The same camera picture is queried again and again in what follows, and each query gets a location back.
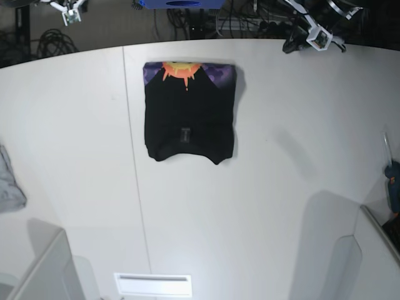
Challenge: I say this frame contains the grey cloth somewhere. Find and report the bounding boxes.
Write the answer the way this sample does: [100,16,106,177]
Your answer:
[1,145,27,213]

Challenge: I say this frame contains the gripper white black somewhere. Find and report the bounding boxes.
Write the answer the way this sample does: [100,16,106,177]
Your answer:
[39,0,87,26]
[282,1,364,53]

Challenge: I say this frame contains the black keyboard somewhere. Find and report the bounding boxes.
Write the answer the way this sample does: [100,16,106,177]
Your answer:
[382,216,400,251]

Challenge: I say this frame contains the white bin left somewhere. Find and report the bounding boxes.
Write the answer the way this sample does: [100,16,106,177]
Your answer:
[1,229,86,299]

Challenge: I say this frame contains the blue glue gun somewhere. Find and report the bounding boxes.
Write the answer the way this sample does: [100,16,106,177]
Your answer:
[384,160,399,214]

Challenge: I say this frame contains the clear glue stick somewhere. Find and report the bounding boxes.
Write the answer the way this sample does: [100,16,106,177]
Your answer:
[382,131,393,166]

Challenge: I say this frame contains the blue box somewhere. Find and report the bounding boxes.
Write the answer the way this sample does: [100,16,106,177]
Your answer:
[131,0,226,11]

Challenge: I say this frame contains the black T-shirt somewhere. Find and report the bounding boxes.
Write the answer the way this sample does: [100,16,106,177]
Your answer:
[143,61,237,165]

